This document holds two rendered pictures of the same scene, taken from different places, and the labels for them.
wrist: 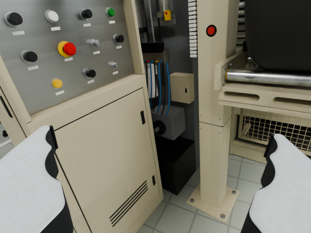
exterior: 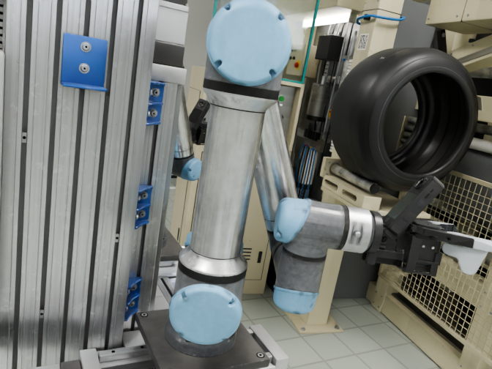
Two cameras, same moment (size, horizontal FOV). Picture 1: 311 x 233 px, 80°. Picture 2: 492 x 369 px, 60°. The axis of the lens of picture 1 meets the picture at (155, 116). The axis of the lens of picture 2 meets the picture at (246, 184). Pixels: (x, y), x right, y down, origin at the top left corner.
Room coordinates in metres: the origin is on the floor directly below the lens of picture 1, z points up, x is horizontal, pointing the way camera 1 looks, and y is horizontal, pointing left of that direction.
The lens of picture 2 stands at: (-1.30, -0.92, 1.26)
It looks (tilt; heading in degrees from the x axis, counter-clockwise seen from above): 14 degrees down; 28
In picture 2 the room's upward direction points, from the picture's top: 10 degrees clockwise
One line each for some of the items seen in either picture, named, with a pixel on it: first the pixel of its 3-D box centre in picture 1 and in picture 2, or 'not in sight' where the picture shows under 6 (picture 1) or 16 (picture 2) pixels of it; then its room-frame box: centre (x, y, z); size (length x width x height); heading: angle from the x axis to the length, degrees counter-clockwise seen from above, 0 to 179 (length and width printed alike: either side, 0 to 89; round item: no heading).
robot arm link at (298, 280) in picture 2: not in sight; (297, 273); (-0.63, -0.69, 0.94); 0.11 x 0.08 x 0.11; 32
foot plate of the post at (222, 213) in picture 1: (213, 196); (311, 317); (0.87, -0.32, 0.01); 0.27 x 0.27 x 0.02; 49
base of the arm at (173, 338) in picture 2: not in sight; (203, 313); (-0.61, -0.50, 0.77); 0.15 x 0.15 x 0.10
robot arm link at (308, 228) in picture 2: not in sight; (309, 224); (-0.65, -0.70, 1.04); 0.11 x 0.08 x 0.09; 122
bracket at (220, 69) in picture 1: (234, 65); (357, 170); (0.83, -0.39, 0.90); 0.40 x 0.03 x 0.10; 139
